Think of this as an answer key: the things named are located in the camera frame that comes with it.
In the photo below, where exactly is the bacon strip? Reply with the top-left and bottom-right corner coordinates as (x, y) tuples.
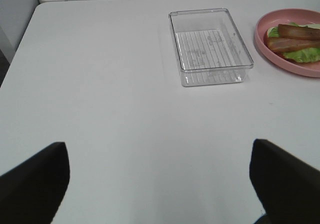
(277, 24), (320, 41)
(265, 37), (320, 53)

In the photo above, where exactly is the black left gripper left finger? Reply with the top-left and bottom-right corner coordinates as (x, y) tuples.
(0, 142), (70, 224)

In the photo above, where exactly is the left clear plastic container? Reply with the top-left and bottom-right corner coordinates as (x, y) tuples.
(168, 8), (254, 87)

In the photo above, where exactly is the green lettuce leaf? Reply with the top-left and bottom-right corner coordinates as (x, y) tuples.
(267, 21), (320, 64)

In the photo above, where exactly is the bread slice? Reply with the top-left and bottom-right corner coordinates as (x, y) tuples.
(264, 22), (320, 60)

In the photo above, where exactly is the pink round plate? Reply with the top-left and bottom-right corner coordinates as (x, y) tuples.
(254, 8), (320, 78)

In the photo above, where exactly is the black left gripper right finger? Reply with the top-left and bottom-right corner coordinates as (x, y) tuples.
(249, 139), (320, 224)

